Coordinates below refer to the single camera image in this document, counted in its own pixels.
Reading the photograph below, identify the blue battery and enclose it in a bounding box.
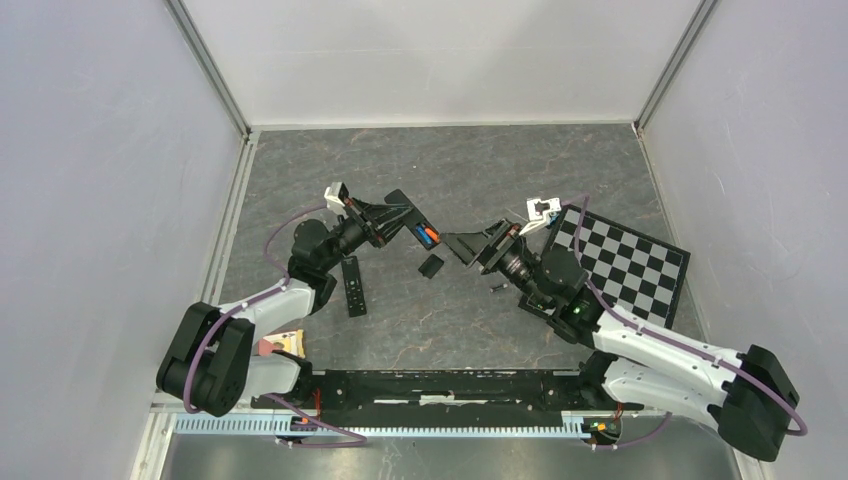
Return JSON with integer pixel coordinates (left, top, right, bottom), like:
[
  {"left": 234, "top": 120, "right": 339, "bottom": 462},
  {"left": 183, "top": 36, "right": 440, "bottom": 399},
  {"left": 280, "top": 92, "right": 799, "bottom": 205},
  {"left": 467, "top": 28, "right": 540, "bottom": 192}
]
[{"left": 415, "top": 226, "right": 431, "bottom": 245}]

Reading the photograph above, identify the white cable duct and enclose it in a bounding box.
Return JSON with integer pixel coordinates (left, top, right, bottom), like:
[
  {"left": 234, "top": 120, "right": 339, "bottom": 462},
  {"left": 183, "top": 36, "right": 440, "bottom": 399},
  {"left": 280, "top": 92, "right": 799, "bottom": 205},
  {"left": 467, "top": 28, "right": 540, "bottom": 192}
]
[{"left": 174, "top": 411, "right": 617, "bottom": 440}]

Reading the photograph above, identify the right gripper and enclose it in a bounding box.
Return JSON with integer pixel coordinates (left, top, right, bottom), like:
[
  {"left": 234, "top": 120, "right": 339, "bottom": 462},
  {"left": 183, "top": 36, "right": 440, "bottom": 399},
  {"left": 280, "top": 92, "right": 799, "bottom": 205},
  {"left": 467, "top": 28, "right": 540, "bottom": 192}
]
[{"left": 438, "top": 218, "right": 551, "bottom": 310}]

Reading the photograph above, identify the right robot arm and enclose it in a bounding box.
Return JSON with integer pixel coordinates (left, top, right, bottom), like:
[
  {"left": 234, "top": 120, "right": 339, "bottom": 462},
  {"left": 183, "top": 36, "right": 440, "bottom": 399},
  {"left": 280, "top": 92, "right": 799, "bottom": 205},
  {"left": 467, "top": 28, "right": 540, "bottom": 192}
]
[{"left": 441, "top": 220, "right": 808, "bottom": 462}]

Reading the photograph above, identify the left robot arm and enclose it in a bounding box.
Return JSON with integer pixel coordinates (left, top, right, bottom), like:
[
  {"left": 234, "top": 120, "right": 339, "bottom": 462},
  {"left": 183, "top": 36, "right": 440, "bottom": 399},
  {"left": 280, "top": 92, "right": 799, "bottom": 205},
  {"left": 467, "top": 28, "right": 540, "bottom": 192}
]
[{"left": 155, "top": 197, "right": 415, "bottom": 417}]

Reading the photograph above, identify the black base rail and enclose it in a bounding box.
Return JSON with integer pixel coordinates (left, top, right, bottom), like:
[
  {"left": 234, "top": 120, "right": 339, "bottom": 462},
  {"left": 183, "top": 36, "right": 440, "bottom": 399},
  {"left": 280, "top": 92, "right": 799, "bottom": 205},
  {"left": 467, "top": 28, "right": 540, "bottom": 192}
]
[{"left": 283, "top": 369, "right": 623, "bottom": 427}]

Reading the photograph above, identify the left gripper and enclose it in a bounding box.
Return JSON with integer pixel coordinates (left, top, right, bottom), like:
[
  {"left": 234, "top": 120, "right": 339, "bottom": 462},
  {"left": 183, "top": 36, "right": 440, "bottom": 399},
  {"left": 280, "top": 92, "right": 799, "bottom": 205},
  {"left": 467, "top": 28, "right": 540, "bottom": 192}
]
[{"left": 320, "top": 196, "right": 415, "bottom": 272}]

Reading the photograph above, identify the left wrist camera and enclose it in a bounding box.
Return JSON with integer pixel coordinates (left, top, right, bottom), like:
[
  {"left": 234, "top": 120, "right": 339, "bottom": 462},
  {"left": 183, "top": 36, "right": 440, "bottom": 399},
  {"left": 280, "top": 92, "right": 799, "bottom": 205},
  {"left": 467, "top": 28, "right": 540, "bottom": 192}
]
[{"left": 324, "top": 182, "right": 349, "bottom": 216}]

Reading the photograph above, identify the black battery cover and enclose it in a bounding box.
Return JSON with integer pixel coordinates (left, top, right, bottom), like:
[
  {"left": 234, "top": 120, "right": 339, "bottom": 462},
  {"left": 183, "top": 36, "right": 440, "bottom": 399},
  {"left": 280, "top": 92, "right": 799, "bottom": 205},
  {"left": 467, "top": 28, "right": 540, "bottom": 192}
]
[{"left": 418, "top": 254, "right": 444, "bottom": 279}]

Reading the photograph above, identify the black remote back up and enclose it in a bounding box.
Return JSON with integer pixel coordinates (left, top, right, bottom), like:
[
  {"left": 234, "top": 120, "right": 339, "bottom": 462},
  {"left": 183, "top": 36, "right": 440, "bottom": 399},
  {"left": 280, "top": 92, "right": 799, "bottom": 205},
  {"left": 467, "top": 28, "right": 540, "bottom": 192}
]
[{"left": 384, "top": 189, "right": 440, "bottom": 251}]

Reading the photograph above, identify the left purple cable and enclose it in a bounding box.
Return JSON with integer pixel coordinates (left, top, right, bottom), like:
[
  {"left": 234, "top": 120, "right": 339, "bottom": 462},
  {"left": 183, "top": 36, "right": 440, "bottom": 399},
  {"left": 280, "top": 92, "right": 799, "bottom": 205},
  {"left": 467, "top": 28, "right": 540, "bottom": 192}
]
[{"left": 182, "top": 203, "right": 329, "bottom": 415}]

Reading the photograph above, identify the black white chessboard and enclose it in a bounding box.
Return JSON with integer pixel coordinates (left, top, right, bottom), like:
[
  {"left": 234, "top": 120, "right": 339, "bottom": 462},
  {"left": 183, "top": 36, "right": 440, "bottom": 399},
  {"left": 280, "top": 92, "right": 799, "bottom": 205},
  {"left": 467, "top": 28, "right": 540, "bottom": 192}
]
[{"left": 543, "top": 205, "right": 691, "bottom": 328}]

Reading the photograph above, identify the black remote with buttons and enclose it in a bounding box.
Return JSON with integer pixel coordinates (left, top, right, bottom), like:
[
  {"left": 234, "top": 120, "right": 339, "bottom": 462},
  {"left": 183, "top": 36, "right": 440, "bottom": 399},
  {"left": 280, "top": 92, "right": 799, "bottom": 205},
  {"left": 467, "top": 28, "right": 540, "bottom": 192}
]
[{"left": 341, "top": 255, "right": 367, "bottom": 318}]

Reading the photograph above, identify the orange battery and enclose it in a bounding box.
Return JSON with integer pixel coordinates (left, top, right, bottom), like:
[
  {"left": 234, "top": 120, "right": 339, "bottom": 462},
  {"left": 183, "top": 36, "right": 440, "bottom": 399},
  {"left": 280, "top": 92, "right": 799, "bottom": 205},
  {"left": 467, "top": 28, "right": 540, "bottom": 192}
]
[{"left": 424, "top": 227, "right": 440, "bottom": 243}]

